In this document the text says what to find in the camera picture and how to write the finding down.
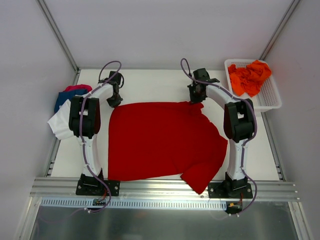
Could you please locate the red t shirt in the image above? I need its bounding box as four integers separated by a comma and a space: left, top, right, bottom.
107, 101, 228, 194

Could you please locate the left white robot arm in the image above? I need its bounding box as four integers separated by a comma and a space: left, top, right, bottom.
68, 71, 124, 195

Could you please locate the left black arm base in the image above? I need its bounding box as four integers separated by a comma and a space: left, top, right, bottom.
75, 170, 121, 197

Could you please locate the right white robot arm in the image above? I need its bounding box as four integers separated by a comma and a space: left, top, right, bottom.
186, 68, 257, 198

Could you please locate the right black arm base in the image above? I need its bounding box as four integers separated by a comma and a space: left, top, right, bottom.
207, 172, 253, 199

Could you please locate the pink folded t shirt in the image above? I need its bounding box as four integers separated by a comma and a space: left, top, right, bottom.
64, 84, 93, 93

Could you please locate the blue folded t shirt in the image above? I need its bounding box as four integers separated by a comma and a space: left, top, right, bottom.
54, 89, 88, 113

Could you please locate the orange t shirt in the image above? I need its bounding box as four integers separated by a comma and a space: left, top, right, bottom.
227, 60, 272, 97

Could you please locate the white folded t shirt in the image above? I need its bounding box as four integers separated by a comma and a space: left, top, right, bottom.
47, 99, 74, 140

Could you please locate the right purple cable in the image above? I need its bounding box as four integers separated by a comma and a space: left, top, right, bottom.
180, 58, 258, 215

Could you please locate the purple cable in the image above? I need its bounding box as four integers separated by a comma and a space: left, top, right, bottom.
79, 60, 123, 214
180, 58, 258, 215

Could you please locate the white slotted cable duct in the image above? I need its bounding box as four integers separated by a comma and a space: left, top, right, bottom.
40, 197, 227, 211

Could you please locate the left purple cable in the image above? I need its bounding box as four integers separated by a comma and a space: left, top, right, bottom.
79, 60, 123, 214

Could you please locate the aluminium mounting rail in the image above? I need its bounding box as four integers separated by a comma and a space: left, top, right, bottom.
30, 177, 302, 202

